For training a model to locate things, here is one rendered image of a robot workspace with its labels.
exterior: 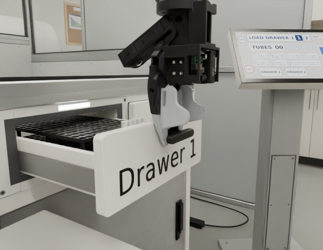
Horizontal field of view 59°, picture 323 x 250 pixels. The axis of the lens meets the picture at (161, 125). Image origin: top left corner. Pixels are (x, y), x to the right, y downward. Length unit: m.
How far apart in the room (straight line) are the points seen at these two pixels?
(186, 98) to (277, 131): 0.99
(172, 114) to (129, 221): 0.49
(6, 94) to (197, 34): 0.32
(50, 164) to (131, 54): 0.21
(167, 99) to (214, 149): 1.87
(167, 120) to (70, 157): 0.15
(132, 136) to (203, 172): 2.00
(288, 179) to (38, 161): 1.23
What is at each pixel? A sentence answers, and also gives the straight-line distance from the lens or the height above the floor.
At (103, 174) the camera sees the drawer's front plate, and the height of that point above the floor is 0.88.
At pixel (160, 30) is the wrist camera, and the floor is 1.07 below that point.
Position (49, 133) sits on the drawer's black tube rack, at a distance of 0.54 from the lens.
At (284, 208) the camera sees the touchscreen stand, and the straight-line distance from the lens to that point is 1.58.
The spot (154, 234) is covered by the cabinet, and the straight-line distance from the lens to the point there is 0.99.
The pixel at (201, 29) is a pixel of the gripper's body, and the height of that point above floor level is 1.06.
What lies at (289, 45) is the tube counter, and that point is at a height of 1.12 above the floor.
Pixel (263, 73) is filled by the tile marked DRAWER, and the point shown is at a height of 1.00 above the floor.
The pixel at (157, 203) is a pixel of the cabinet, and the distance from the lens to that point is 0.96.
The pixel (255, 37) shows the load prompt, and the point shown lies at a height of 1.15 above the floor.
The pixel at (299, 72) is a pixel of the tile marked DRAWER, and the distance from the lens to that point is 1.35.
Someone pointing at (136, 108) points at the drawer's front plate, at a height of 0.91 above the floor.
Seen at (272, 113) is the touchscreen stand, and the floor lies 0.82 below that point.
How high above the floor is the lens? 1.01
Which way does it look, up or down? 11 degrees down
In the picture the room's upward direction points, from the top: straight up
